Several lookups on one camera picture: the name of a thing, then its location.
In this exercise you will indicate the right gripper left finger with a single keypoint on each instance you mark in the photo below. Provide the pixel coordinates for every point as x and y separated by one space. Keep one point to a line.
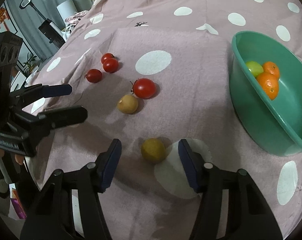
52 218

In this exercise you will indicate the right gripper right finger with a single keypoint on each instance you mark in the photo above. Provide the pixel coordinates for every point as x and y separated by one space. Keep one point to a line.
249 215

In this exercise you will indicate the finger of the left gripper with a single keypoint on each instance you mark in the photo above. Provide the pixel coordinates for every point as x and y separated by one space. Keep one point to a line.
62 117
56 90

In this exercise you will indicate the small red tomato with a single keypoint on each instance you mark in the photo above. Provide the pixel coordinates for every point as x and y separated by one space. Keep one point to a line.
94 76
110 65
106 56

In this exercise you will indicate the brown longan fruit back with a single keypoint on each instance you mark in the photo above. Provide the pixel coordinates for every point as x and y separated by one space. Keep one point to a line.
128 104

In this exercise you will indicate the brown longan fruit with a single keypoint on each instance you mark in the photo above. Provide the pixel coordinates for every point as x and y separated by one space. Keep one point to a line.
153 151
128 104

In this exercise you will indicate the large red tomato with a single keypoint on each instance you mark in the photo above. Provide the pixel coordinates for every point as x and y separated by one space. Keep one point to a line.
143 88

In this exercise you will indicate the green plastic bowl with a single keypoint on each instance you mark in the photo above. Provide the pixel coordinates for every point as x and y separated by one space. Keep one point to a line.
275 125

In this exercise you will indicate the brown longan fruit front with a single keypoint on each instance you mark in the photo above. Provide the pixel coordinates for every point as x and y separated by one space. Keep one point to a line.
153 151

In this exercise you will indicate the large orange front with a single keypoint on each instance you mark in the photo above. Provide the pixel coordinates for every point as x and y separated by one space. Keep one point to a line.
269 84

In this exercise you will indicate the green fruit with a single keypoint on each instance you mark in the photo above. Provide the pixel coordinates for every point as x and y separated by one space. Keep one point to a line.
255 68

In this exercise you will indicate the black phone tripod stand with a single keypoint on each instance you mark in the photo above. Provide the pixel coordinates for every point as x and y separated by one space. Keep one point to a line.
48 27

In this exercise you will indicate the small red tomato front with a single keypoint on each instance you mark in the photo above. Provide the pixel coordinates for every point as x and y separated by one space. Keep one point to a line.
110 65

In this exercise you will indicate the small red tomato back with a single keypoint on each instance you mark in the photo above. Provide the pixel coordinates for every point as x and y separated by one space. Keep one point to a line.
106 56

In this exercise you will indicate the crumpled clothes pile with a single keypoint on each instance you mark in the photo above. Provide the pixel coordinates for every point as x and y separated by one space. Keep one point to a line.
72 21

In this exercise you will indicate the white cylinder lamp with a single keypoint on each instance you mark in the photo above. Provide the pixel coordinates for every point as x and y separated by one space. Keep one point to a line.
67 9

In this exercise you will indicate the red chinese knot decoration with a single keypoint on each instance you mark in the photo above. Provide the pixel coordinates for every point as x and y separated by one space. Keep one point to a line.
4 16

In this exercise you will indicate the grey curtain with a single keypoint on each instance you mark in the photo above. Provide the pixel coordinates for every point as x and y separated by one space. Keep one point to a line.
28 22

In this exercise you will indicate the pink polka dot cloth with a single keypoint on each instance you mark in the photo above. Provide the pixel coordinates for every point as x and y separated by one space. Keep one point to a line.
184 47

